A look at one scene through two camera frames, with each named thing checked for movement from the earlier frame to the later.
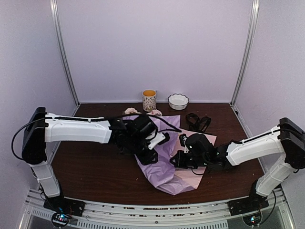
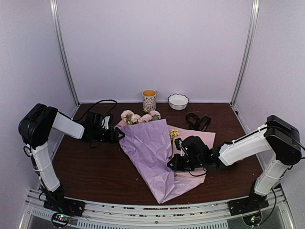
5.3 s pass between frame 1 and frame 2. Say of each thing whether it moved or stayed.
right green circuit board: stayed
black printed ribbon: stayed
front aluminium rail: stayed
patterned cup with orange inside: stayed
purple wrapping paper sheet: moved
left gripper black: moved
